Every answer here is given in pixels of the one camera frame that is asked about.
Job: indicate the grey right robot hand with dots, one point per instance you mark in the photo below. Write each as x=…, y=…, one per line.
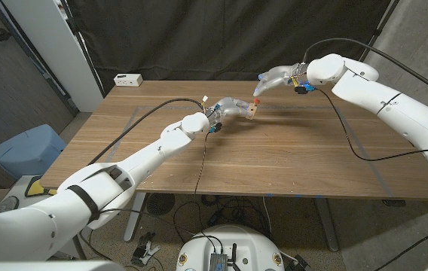
x=278, y=77

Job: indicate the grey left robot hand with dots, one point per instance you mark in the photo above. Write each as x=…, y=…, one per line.
x=225, y=107

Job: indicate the small wooden block with holes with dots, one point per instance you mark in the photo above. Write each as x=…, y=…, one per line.
x=252, y=111

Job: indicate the red-headed screw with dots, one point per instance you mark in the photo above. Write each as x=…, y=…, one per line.
x=256, y=101

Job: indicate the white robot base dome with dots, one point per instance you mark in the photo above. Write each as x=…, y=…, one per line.
x=244, y=241

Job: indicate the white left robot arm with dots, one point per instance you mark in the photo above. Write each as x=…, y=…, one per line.
x=123, y=173

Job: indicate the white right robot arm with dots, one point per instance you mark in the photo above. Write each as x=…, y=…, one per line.
x=387, y=101

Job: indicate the grey tape outline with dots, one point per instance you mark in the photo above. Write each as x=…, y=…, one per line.
x=293, y=108

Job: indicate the black backdrop curtain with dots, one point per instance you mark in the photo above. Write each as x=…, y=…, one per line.
x=217, y=37

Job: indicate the white power strip box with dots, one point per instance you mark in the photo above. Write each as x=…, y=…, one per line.
x=127, y=80

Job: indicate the black backdrop stand pole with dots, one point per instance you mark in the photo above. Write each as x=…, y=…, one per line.
x=84, y=52
x=378, y=26

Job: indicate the round black floor fan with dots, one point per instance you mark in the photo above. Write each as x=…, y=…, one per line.
x=160, y=204

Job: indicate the white table leg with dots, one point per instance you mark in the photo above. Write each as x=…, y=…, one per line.
x=134, y=222

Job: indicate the grey electronics box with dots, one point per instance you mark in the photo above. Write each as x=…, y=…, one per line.
x=218, y=261

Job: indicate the grey table leg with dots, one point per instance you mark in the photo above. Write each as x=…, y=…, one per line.
x=327, y=226

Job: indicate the black and white floor gadget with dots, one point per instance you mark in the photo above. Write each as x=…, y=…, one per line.
x=144, y=248

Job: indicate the black floor device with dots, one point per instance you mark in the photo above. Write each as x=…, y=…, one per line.
x=301, y=263

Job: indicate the white column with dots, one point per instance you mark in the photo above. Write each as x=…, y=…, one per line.
x=59, y=49

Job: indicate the blue plastic bin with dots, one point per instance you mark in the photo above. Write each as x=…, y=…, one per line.
x=29, y=150

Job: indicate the dark grey door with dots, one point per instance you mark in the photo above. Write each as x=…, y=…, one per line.
x=7, y=86

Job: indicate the white robot torso edge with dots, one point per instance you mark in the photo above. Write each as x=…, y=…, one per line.
x=48, y=266

